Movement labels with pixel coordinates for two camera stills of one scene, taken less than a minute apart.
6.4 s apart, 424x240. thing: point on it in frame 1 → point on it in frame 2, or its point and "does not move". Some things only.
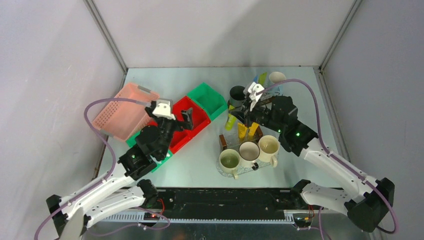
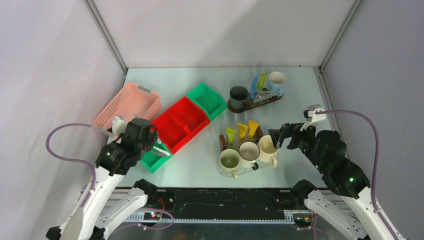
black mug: x=237 y=96 does not move
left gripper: x=180 y=125 → x=153 y=137
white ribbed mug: x=249 y=152 does not move
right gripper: x=245 y=116 → x=292 y=129
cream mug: x=268 y=149 does not move
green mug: x=229 y=160 does not move
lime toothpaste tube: x=231 y=120 → x=230 y=133
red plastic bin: x=199 y=117 does not move
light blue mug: x=275 y=77 does not move
